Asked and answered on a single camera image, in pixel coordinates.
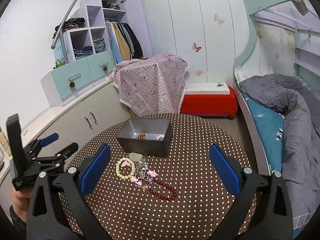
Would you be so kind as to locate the folded jeans stack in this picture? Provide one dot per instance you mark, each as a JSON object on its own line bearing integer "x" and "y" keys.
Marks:
{"x": 98, "y": 46}

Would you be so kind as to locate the beige butterfly sticker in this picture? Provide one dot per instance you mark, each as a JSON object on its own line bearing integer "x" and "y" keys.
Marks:
{"x": 218, "y": 20}

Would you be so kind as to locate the pine cone ornament left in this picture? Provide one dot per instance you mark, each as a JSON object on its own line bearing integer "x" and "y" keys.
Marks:
{"x": 72, "y": 84}

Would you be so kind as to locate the pink checked bear cloth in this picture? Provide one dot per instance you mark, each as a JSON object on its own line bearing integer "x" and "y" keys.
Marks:
{"x": 152, "y": 86}

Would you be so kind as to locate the dark clothes pile on shelf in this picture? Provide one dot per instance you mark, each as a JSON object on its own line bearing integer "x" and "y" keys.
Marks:
{"x": 73, "y": 23}

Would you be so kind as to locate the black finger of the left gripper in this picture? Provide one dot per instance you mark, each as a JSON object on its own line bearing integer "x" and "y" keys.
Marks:
{"x": 61, "y": 156}

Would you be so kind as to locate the green plant decoration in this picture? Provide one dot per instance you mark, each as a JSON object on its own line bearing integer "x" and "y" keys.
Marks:
{"x": 59, "y": 63}

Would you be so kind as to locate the teal bed sheet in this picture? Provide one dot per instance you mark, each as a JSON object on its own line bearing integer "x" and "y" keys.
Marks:
{"x": 270, "y": 128}

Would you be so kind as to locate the teal drawer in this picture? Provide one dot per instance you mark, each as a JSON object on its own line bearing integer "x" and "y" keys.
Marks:
{"x": 96, "y": 62}
{"x": 56, "y": 83}

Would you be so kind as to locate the hanging clothes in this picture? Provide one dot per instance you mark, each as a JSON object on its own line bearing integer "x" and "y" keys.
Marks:
{"x": 123, "y": 41}

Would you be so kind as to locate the white board on ottoman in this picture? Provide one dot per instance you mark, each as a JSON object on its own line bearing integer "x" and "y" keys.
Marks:
{"x": 206, "y": 89}

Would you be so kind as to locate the teal bunk bed frame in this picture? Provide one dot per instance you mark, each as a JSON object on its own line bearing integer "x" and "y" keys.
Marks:
{"x": 311, "y": 229}

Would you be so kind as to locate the beige low cabinet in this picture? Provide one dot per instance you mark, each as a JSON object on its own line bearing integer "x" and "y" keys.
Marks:
{"x": 80, "y": 120}

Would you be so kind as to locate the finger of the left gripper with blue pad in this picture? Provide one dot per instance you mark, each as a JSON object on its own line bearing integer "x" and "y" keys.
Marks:
{"x": 36, "y": 145}

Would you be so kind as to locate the red storage ottoman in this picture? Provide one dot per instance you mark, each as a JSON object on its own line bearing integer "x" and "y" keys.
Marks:
{"x": 211, "y": 105}

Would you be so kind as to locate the pink bow hair clip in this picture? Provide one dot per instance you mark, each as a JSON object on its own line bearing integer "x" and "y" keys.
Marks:
{"x": 126, "y": 164}

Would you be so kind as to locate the purple shelf unit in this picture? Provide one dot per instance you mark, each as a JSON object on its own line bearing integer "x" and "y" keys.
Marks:
{"x": 96, "y": 13}

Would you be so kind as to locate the brown polka dot tablecloth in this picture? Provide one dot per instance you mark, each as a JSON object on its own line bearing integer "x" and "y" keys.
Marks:
{"x": 127, "y": 211}

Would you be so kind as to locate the white jade pendant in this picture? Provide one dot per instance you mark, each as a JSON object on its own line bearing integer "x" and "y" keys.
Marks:
{"x": 135, "y": 157}

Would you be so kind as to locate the white wardrobe doors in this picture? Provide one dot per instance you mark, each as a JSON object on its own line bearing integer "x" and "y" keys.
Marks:
{"x": 174, "y": 25}

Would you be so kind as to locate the grey duvet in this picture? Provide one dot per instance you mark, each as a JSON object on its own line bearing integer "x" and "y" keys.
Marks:
{"x": 286, "y": 94}

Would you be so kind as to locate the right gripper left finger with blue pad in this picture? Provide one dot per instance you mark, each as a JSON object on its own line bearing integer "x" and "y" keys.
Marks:
{"x": 78, "y": 182}

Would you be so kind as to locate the teal drawer right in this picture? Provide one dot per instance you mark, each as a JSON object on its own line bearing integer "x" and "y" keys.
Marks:
{"x": 96, "y": 62}

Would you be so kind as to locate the pink butterfly sticker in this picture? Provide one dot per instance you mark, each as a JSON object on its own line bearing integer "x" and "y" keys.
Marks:
{"x": 196, "y": 48}

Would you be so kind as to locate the teal drawer left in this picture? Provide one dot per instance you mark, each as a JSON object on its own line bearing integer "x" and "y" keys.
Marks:
{"x": 56, "y": 83}

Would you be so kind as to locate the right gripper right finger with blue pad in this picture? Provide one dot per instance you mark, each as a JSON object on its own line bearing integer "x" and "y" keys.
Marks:
{"x": 243, "y": 184}

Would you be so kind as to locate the person's left hand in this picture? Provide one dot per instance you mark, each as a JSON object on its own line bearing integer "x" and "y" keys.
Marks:
{"x": 20, "y": 202}

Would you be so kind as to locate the grey metal tin box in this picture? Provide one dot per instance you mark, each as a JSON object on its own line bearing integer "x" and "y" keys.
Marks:
{"x": 149, "y": 137}

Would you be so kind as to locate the pink charm ornament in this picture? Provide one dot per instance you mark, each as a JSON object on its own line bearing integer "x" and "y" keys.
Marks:
{"x": 143, "y": 176}

